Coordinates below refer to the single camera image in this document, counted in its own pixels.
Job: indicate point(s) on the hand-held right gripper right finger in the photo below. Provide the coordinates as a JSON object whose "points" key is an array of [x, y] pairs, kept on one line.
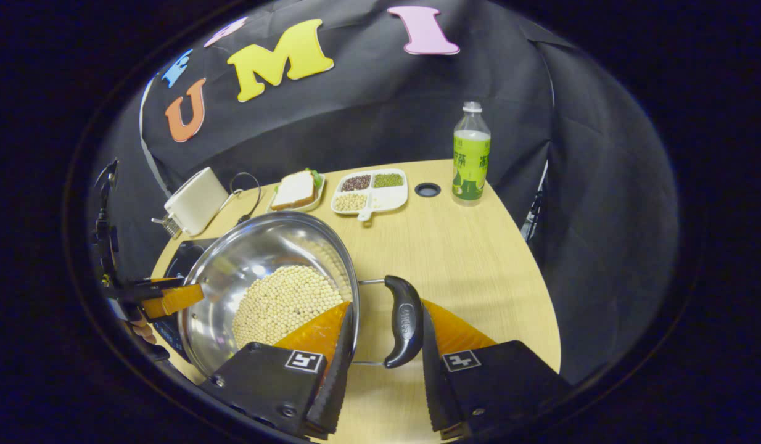
{"points": [[433, 370]]}

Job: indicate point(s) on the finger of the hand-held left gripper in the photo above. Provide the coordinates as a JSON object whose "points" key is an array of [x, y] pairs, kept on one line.
{"points": [[171, 301], [146, 285]]}

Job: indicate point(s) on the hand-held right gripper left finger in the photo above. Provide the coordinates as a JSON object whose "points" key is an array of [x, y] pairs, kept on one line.
{"points": [[337, 370]]}

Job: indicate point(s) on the black induction cooktop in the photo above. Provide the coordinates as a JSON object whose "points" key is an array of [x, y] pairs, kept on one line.
{"points": [[183, 256]]}

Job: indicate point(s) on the steel pot with beans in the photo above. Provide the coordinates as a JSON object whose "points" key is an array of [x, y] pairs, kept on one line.
{"points": [[263, 259]]}

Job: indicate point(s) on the white toaster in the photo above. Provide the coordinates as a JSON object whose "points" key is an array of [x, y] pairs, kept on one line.
{"points": [[195, 200]]}

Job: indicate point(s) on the sandwich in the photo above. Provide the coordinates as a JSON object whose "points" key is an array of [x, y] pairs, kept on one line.
{"points": [[293, 190]]}

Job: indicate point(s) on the small white plate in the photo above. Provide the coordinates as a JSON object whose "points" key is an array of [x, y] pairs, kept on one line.
{"points": [[312, 205]]}

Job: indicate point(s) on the white divided dish with beans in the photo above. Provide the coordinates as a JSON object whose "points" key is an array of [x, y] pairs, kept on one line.
{"points": [[390, 197]]}

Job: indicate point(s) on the black table grommet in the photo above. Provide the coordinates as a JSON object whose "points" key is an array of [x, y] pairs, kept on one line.
{"points": [[427, 189]]}

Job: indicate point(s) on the green drink bottle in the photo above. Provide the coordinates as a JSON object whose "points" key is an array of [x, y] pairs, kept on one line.
{"points": [[471, 160]]}

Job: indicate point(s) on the black backdrop cloth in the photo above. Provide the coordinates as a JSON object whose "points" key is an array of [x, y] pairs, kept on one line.
{"points": [[386, 105]]}

